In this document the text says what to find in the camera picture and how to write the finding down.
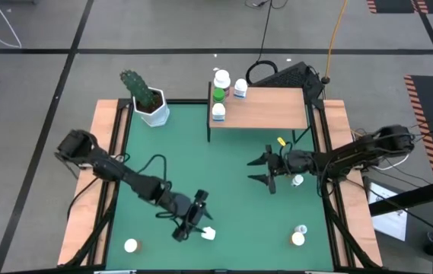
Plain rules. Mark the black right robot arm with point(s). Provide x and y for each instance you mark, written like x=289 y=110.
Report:
x=353 y=154

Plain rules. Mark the monitor with white screen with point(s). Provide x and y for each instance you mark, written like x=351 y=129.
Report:
x=389 y=220

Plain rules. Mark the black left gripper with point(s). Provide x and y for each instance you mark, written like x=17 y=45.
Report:
x=187 y=213

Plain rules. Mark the green-capped bottle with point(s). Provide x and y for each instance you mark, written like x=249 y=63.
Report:
x=218 y=95

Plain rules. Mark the black round knob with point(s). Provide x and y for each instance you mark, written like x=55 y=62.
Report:
x=325 y=80

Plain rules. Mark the large bottle wide white cap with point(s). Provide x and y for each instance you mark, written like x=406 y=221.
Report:
x=221 y=80

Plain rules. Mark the white hexagonal plant pot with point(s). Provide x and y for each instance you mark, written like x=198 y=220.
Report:
x=159 y=116

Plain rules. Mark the yellow tag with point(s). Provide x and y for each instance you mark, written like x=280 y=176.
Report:
x=281 y=142

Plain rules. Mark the black overhead beam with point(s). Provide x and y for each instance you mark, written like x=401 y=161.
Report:
x=410 y=198

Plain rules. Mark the green cactus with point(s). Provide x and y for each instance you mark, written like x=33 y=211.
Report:
x=138 y=89

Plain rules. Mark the wooden shelf with black legs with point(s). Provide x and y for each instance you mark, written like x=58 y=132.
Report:
x=273 y=110

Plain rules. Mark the wooden table side board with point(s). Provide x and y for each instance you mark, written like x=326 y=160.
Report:
x=81 y=228
x=360 y=236

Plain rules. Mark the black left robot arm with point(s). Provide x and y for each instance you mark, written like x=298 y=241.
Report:
x=106 y=167

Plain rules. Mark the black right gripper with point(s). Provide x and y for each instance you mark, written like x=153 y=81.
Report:
x=279 y=163

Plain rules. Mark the black aluminium table frame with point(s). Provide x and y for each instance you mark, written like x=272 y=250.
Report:
x=185 y=101

